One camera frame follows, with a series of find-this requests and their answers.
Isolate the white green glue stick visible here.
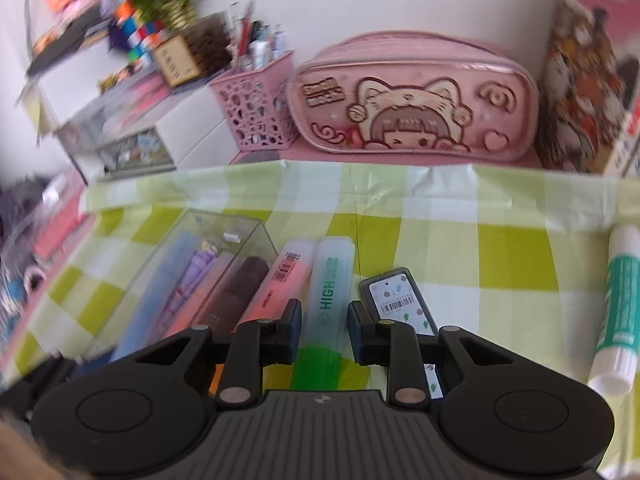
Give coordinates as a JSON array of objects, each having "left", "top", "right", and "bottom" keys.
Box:
[{"left": 588, "top": 224, "right": 639, "bottom": 396}]

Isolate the purple pen in box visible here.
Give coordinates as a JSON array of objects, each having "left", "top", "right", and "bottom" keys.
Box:
[{"left": 149, "top": 240, "right": 219, "bottom": 340}]

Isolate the white desktop drawer organizer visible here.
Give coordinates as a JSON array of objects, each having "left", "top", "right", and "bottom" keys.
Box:
[{"left": 18, "top": 40, "right": 240, "bottom": 183}]

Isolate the green checkered tablecloth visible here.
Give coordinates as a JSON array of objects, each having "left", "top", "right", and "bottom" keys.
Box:
[{"left": 0, "top": 159, "right": 640, "bottom": 480}]

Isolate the colourful comic book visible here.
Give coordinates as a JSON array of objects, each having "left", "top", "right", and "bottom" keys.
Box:
[{"left": 536, "top": 0, "right": 639, "bottom": 177}]

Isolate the clear plastic pen box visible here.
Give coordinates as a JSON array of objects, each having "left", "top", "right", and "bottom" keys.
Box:
[{"left": 81, "top": 209, "right": 277, "bottom": 361}]

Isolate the blue pen in box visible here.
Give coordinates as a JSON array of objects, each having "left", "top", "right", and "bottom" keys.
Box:
[{"left": 111, "top": 231, "right": 200, "bottom": 362}]

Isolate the pink perforated pen basket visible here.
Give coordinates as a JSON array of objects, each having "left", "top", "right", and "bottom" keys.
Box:
[{"left": 209, "top": 51, "right": 298, "bottom": 152}]

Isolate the black correction tape dispenser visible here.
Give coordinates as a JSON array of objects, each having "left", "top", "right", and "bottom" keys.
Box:
[{"left": 358, "top": 268, "right": 442, "bottom": 408}]

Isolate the green highlighter pen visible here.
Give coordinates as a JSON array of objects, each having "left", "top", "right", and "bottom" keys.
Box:
[{"left": 291, "top": 236, "right": 355, "bottom": 391}]

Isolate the colourful rubik cube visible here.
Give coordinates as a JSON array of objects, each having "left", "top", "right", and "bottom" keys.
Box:
[{"left": 114, "top": 0, "right": 165, "bottom": 64}]

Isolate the pink orange highlighter pen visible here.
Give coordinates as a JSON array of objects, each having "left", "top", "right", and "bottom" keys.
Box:
[{"left": 208, "top": 237, "right": 318, "bottom": 395}]

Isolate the dark brown pen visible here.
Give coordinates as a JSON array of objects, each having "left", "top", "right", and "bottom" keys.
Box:
[{"left": 195, "top": 256, "right": 269, "bottom": 337}]

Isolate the pink cat pencil case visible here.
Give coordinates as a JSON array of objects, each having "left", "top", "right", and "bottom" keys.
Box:
[{"left": 286, "top": 30, "right": 539, "bottom": 162}]

